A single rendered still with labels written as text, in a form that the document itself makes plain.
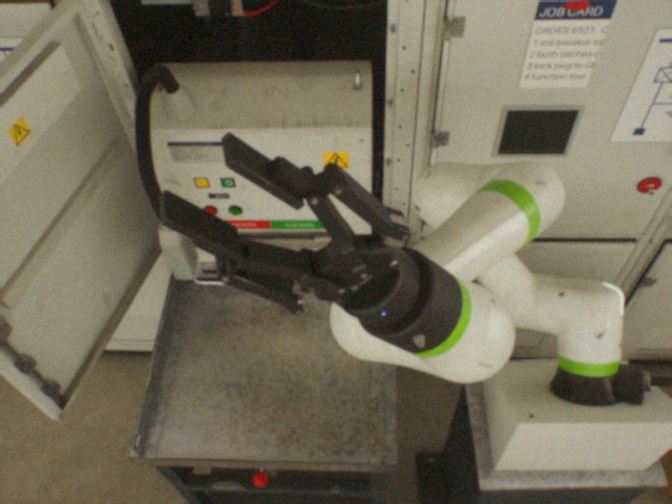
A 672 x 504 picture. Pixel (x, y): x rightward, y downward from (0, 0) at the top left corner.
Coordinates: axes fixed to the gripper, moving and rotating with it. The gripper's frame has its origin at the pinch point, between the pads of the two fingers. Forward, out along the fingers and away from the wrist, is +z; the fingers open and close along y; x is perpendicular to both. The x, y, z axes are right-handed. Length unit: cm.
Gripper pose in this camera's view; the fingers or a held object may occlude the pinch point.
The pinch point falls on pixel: (227, 197)
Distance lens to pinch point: 44.7
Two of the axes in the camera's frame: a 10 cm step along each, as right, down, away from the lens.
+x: 2.2, 7.5, -6.2
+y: 7.4, -5.4, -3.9
